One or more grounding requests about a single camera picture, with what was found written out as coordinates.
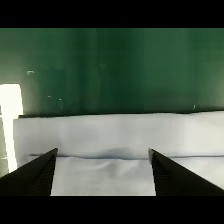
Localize white shirt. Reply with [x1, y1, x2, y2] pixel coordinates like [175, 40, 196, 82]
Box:
[12, 110, 224, 197]

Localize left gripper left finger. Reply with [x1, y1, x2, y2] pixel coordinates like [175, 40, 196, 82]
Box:
[0, 147, 59, 197]

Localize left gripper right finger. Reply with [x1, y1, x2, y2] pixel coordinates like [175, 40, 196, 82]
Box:
[148, 148, 224, 197]

